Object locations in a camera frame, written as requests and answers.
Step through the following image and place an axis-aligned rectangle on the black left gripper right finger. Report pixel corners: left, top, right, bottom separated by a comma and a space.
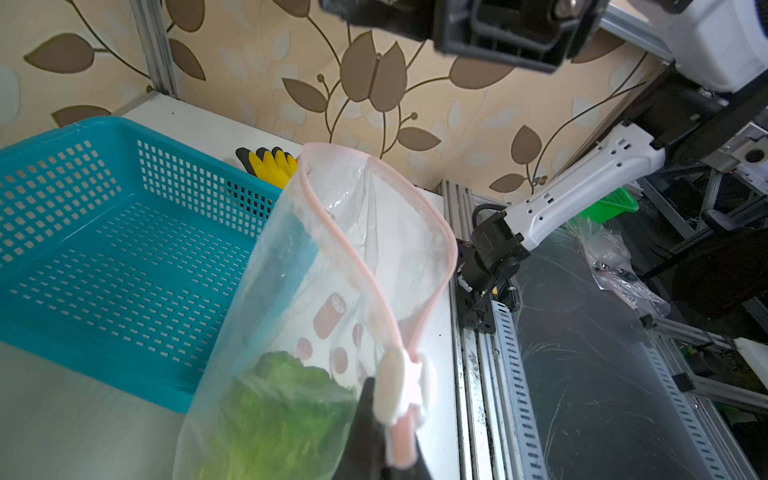
407, 443, 432, 480

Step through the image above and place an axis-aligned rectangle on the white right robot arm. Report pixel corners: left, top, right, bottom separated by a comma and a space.
322, 1, 767, 333

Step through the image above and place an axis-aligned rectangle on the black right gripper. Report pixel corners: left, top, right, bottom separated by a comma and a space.
320, 0, 609, 74

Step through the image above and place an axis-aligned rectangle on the green bin outside cell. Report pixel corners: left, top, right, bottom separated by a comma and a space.
580, 188, 639, 224

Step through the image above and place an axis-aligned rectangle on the clear pink-zip dotted bag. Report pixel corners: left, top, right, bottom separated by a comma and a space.
173, 143, 457, 479

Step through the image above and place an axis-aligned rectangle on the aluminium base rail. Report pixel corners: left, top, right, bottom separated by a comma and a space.
440, 178, 757, 480

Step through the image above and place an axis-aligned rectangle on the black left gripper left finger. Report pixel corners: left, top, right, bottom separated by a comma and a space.
332, 378, 390, 480

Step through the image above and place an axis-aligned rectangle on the crumpled clear plastic outside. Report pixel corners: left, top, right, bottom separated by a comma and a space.
569, 217, 671, 317

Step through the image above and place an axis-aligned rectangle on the teal plastic basket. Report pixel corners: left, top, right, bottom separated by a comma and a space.
1, 116, 280, 413

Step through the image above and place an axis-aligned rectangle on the chinese cabbage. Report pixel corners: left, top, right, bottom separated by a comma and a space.
194, 352, 359, 479

